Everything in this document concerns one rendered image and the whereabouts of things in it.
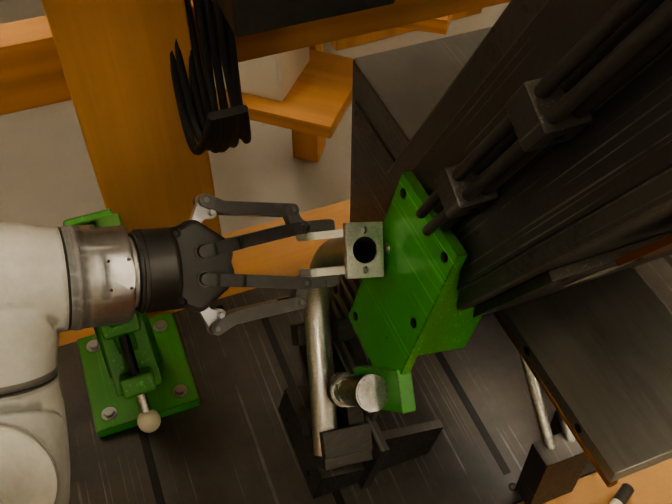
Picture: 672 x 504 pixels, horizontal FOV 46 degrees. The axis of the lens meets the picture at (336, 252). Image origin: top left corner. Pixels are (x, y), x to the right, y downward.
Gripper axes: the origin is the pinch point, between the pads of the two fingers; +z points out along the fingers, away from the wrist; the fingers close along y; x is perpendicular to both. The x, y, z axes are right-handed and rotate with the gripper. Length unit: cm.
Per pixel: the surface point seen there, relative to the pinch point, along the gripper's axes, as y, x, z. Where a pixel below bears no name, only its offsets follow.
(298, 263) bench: -2.3, 39.0, 12.2
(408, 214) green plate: 3.1, -6.7, 4.7
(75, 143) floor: 40, 212, 6
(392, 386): -14.1, -1.2, 4.5
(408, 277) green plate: -3.0, -5.7, 4.7
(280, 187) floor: 18, 169, 62
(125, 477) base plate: -25.1, 25.0, -18.4
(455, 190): 4.4, -21.1, 0.4
